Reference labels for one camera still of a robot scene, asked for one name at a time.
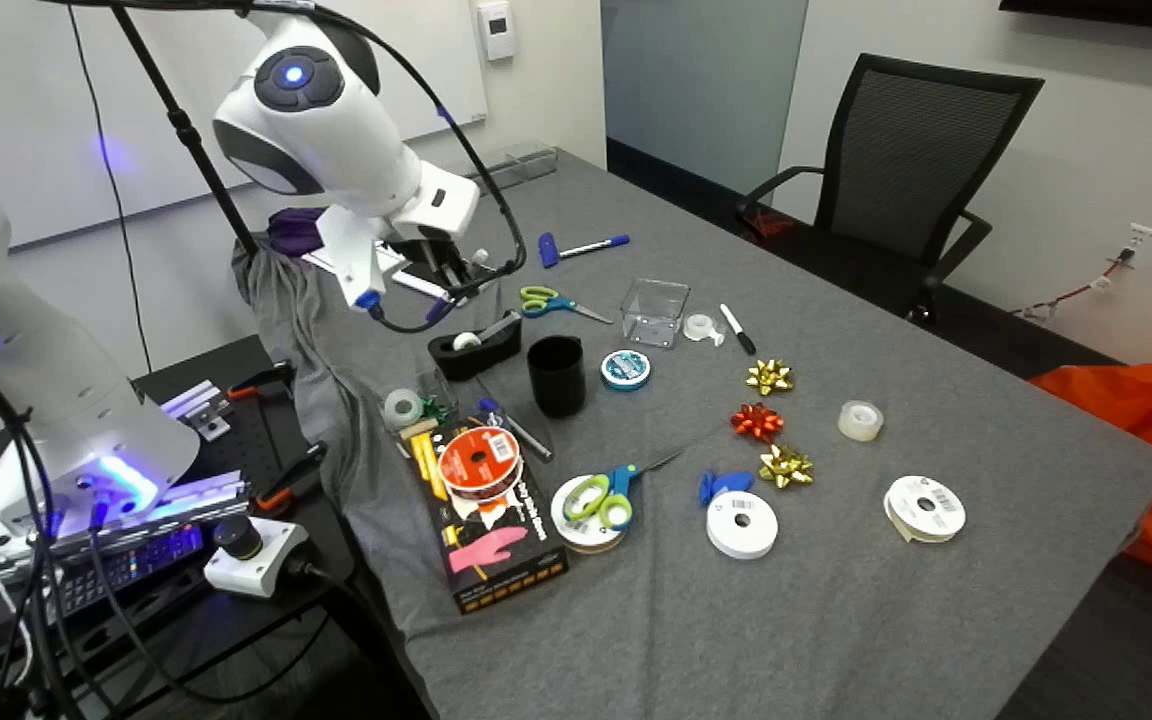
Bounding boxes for black cup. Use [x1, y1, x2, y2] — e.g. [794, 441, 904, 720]
[523, 333, 591, 423]

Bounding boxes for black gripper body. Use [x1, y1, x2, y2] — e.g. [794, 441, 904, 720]
[394, 225, 489, 291]

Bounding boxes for black camera stand pole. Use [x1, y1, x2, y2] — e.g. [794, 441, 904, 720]
[46, 0, 270, 260]

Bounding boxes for red gift bow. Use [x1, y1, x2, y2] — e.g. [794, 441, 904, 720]
[727, 400, 788, 442]

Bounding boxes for blue pen with white barrel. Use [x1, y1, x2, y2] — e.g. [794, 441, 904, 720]
[555, 230, 636, 260]

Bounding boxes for purple rubber glove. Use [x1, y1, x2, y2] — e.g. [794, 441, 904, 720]
[265, 202, 335, 260]

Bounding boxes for black mesh office chair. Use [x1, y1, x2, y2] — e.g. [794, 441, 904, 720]
[736, 49, 1047, 324]

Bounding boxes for red handled pliers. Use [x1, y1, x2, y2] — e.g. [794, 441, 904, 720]
[254, 442, 335, 521]

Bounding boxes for black gloves package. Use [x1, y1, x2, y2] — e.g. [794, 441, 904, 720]
[399, 416, 575, 619]

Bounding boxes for dark blue pen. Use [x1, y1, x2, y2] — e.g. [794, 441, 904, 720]
[474, 391, 555, 465]

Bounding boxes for white marker with black cap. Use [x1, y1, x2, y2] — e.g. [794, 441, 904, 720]
[712, 299, 764, 359]

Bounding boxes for black tape dispenser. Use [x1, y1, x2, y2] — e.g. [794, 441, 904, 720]
[423, 309, 529, 389]

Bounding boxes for white ribbon spool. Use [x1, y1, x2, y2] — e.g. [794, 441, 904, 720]
[544, 466, 641, 560]
[881, 470, 973, 552]
[702, 488, 784, 565]

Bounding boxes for green and blue scissors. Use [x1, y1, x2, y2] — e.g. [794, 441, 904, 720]
[559, 460, 646, 530]

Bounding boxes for white wall thermostat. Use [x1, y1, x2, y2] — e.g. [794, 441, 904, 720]
[474, 0, 519, 63]

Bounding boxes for red ribbon spool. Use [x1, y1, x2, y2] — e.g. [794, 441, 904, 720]
[438, 419, 529, 501]

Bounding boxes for black wall television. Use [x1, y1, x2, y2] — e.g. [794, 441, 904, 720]
[995, 0, 1152, 38]

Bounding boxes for white wall whiteboard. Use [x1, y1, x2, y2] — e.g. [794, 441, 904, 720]
[0, 0, 494, 257]

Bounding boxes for clear plastic cube box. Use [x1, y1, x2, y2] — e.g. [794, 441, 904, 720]
[617, 273, 698, 350]

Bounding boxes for white wall outlet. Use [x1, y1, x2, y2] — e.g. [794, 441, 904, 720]
[1122, 217, 1152, 273]

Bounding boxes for red handled tool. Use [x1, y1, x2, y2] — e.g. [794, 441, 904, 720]
[221, 364, 301, 407]

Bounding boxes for black equipment cart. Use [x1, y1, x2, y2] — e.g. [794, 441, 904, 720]
[0, 333, 409, 720]

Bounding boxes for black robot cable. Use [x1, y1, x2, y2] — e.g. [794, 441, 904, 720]
[309, 0, 532, 339]

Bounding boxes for blue gift bow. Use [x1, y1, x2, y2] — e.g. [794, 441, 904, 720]
[698, 465, 759, 510]

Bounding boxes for blue round lid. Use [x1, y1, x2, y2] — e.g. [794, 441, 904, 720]
[597, 344, 662, 397]

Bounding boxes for silver metal bracket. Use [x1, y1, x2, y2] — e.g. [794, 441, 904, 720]
[157, 374, 238, 442]

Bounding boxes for orange plastic bag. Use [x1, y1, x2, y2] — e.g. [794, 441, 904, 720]
[1033, 359, 1152, 584]

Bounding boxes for small clear tape roll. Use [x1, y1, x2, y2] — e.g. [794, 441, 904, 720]
[832, 397, 892, 446]

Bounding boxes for gold gift bow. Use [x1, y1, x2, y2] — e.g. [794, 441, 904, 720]
[753, 441, 821, 497]
[741, 350, 799, 400]

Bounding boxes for green handled scissors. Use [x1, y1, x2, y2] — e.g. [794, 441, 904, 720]
[512, 278, 617, 328]

